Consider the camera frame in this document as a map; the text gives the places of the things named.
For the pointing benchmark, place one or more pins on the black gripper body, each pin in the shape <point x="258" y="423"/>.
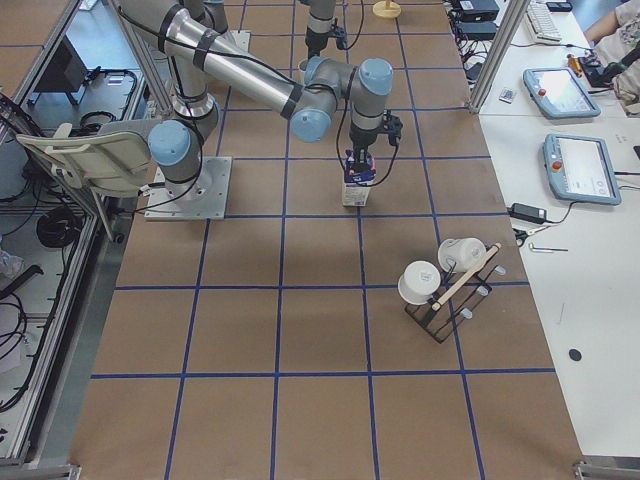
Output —
<point x="361" y="138"/>

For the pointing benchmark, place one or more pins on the blue white milk carton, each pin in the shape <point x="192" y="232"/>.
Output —
<point x="358" y="177"/>

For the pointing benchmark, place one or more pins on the person forearm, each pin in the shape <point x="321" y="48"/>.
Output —
<point x="612" y="21"/>

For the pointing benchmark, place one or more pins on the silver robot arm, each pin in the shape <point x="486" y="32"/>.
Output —
<point x="186" y="32"/>
<point x="321" y="26"/>

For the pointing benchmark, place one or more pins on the white cup on rack left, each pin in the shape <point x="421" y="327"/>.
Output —
<point x="419" y="282"/>

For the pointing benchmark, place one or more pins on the white cup on rack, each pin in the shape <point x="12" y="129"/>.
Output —
<point x="460" y="254"/>
<point x="419" y="282"/>

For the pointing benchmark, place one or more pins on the white cup on rack right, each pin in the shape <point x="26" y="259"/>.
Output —
<point x="460" y="254"/>

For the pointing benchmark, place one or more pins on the wooden stand base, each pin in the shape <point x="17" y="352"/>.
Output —
<point x="387" y="9"/>

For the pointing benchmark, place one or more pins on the small card on desk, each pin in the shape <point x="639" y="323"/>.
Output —
<point x="507" y="95"/>

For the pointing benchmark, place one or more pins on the black box on desk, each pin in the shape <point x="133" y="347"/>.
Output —
<point x="481" y="31"/>

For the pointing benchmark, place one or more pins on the black power adapter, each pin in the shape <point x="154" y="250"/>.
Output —
<point x="528" y="213"/>

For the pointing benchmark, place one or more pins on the black scissors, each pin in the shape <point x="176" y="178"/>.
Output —
<point x="521" y="235"/>

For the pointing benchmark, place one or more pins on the upper teach pendant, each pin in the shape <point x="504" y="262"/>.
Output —
<point x="559" y="94"/>

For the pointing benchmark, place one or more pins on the teach pendant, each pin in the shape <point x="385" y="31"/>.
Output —
<point x="579" y="169"/>
<point x="559" y="94"/>

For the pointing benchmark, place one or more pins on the metal hex key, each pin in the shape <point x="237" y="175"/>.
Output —
<point x="537" y="249"/>

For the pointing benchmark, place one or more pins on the white keyboard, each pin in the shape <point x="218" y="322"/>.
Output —
<point x="541" y="25"/>

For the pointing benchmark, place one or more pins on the lower teach pendant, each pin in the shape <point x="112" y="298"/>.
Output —
<point x="579" y="169"/>

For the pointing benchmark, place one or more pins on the beige plastic chair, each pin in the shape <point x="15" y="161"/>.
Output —
<point x="114" y="162"/>

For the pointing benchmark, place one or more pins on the black round sticker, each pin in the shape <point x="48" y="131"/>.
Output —
<point x="575" y="355"/>

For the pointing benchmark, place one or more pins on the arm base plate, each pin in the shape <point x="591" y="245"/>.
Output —
<point x="241" y="38"/>
<point x="207" y="199"/>

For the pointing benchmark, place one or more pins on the black wire cup rack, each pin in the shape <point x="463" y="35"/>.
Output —
<point x="458" y="296"/>

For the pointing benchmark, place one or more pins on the aluminium frame post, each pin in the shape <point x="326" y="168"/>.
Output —
<point x="511" y="19"/>

